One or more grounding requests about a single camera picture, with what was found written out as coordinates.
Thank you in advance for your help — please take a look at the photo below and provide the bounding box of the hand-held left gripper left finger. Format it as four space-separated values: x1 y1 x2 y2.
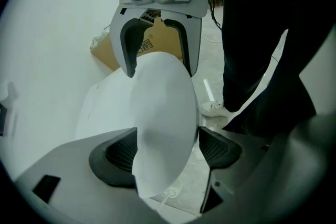
14 127 169 224

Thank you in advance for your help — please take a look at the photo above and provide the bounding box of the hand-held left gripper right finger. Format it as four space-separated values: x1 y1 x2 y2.
198 112 336 224

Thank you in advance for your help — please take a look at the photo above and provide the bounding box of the large cardboard box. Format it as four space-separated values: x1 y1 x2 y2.
90 17 185 72

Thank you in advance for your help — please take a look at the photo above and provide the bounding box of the clear bag of fittings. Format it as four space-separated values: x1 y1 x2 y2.
90 24 111 51

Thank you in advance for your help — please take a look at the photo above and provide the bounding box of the white sneaker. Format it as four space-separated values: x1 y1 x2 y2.
199 101 238 118

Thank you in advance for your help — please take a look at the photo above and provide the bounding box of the round floor drain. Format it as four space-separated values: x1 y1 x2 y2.
162 185 184 199

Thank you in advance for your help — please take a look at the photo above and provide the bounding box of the thin black cable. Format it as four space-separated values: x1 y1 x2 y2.
208 0 224 33

